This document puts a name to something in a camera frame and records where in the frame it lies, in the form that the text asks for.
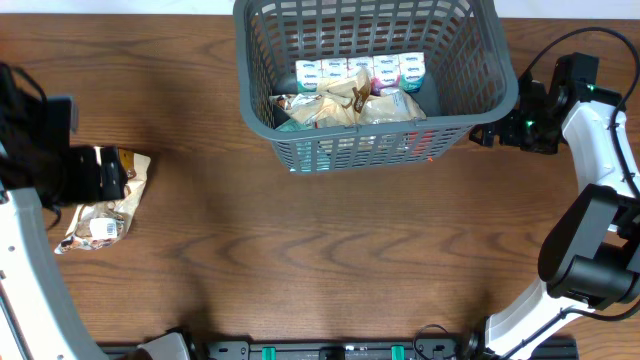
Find beige brown snack bag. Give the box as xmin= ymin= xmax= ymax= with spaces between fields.
xmin=54 ymin=150 xmax=151 ymax=255

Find grey plastic basket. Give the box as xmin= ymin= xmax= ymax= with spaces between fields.
xmin=233 ymin=0 xmax=518 ymax=174

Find orange spaghetti packet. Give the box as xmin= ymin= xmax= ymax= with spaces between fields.
xmin=401 ymin=131 xmax=434 ymax=161

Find beige paper pouch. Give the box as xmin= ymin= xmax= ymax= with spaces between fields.
xmin=358 ymin=88 xmax=426 ymax=125

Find multicolour tissue pack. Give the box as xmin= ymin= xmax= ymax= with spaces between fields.
xmin=295 ymin=52 xmax=426 ymax=94

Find teal snack packet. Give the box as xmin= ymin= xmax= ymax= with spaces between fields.
xmin=274 ymin=118 xmax=331 ymax=171

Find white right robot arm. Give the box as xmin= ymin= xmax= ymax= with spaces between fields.
xmin=459 ymin=53 xmax=639 ymax=359

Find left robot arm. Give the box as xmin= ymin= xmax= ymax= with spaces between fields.
xmin=1 ymin=64 xmax=127 ymax=359

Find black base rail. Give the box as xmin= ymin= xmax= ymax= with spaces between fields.
xmin=99 ymin=337 xmax=581 ymax=360

